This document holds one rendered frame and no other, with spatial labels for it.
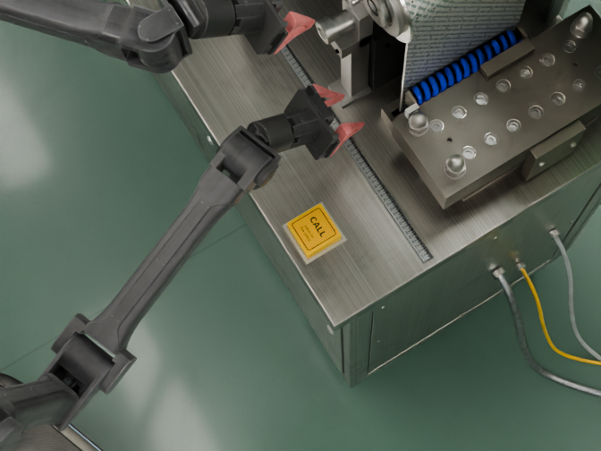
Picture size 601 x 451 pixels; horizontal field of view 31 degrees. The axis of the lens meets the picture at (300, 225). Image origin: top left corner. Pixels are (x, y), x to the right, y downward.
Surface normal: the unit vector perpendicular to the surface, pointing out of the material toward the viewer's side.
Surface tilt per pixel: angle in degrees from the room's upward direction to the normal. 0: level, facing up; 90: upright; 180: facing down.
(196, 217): 14
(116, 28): 3
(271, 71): 0
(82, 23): 7
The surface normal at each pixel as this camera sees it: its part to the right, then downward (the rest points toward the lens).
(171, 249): -0.08, -0.06
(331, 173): -0.04, -0.29
